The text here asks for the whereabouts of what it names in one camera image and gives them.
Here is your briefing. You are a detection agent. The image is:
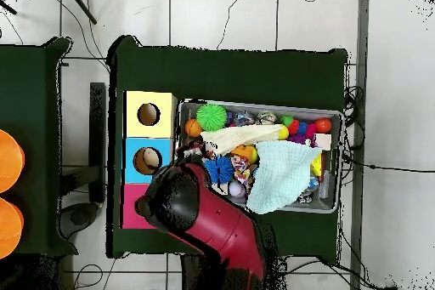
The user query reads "cream yellow cloth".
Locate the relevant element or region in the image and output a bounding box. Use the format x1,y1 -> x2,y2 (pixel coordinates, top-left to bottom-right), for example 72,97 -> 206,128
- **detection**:
201,124 -> 290,157

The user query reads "orange basketball toy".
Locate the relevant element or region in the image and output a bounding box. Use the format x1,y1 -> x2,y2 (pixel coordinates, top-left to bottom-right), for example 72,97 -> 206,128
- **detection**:
184,118 -> 205,139

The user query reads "wooden box with three holes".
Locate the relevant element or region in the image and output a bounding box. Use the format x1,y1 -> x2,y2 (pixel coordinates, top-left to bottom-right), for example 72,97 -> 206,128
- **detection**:
121,89 -> 179,230

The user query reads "clear mesh bin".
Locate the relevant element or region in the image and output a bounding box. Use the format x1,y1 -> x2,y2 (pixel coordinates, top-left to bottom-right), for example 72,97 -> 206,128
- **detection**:
172,101 -> 343,215

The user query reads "blue spiky ball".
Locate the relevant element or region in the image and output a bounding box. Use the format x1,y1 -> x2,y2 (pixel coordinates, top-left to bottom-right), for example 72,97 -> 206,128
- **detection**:
203,156 -> 235,186

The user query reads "green spiky ball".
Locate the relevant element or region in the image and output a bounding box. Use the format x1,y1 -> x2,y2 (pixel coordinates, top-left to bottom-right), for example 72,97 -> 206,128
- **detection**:
196,103 -> 229,134

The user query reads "yellow ball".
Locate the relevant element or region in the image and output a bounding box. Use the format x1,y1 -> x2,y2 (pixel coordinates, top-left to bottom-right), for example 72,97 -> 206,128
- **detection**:
276,124 -> 291,141

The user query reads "mint green waffle cloth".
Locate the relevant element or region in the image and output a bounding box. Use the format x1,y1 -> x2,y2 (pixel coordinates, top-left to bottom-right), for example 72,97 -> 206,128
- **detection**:
246,141 -> 320,216

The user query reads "dark green table cloth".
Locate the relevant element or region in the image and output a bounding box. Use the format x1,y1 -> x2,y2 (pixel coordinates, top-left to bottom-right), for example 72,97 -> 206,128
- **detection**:
107,34 -> 349,264

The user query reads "plain wooden block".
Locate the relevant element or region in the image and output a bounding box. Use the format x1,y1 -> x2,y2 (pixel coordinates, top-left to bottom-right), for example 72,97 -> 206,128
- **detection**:
314,133 -> 333,151

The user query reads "small orange ball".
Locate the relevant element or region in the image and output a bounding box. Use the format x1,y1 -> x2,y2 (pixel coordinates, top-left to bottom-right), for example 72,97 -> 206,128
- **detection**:
314,117 -> 333,134

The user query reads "black upright panel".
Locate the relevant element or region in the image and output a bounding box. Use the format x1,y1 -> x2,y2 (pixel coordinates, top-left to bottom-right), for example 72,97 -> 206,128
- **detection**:
89,82 -> 107,204

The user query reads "grey floor stand base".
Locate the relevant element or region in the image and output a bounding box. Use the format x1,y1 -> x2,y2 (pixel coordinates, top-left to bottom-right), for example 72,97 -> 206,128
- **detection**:
59,166 -> 101,240

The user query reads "dark green covered side table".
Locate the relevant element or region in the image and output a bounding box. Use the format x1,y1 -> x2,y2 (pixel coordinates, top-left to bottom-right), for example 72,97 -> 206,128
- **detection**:
0,37 -> 72,257

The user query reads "black rod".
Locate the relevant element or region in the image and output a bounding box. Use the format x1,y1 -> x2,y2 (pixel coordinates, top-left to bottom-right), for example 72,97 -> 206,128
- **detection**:
64,0 -> 99,26
0,0 -> 18,16

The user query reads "orange round bowl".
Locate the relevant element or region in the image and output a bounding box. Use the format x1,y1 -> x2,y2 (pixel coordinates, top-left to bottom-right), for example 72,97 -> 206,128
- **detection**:
0,129 -> 26,194
0,197 -> 25,260

